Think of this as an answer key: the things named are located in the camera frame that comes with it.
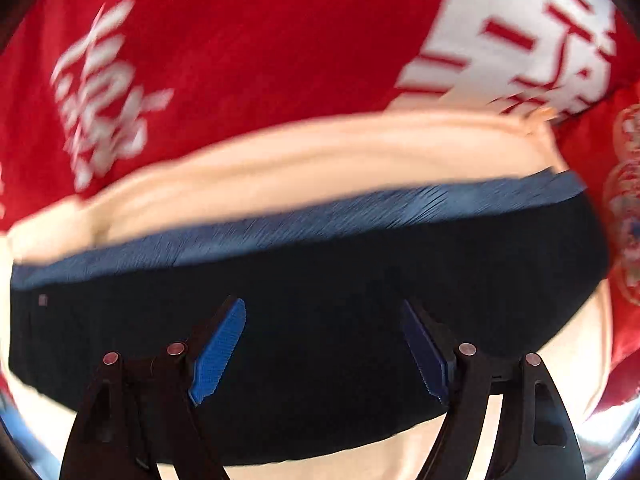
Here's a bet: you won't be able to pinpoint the black pants with blue trim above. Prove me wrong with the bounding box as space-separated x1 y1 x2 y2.
9 170 608 466

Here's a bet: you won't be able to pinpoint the cream seat cushion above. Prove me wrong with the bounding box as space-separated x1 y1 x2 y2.
1 108 612 479

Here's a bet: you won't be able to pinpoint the red embroidered pillow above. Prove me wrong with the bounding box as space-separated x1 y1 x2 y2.
552 84 640 311

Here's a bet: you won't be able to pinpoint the red wedding sofa cover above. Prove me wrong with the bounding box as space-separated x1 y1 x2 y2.
0 0 640 421

